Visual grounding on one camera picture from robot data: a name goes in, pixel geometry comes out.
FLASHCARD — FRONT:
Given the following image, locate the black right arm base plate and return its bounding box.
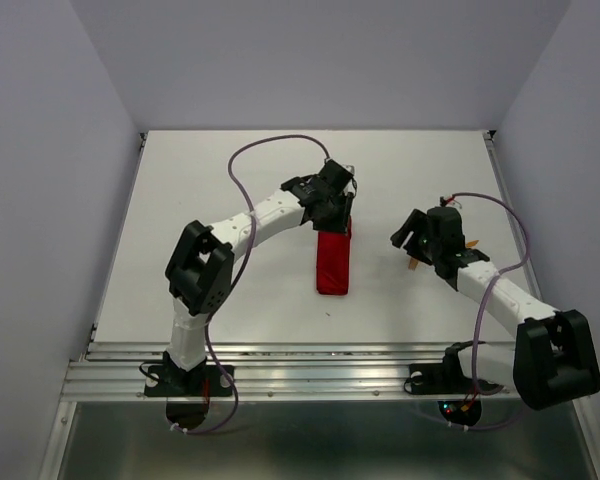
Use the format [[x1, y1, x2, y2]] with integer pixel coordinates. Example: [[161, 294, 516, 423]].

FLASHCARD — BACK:
[[403, 360, 475, 396]]

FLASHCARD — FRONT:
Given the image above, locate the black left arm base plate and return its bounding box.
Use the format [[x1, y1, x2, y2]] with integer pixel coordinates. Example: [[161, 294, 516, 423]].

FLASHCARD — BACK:
[[139, 363, 233, 398]]

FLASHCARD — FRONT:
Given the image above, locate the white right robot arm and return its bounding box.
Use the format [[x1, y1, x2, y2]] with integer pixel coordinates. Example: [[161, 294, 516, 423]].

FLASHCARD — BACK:
[[391, 206, 600, 410]]

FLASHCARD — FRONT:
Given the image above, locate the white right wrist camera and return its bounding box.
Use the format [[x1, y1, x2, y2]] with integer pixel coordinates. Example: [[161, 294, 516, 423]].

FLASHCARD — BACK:
[[439, 195, 462, 209]]

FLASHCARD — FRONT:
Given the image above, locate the red cloth napkin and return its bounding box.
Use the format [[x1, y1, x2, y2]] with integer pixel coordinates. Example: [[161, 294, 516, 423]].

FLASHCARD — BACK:
[[316, 218, 352, 296]]

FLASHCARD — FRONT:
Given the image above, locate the aluminium rail frame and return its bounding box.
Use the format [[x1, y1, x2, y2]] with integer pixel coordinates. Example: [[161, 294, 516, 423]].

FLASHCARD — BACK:
[[41, 130, 600, 479]]

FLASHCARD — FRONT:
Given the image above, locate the orange plastic fork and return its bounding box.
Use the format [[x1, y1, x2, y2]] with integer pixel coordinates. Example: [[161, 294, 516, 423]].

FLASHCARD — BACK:
[[408, 257, 420, 271]]

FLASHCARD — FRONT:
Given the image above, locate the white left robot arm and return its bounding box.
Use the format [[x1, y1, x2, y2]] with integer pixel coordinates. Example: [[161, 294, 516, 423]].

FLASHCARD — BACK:
[[165, 160, 357, 394]]

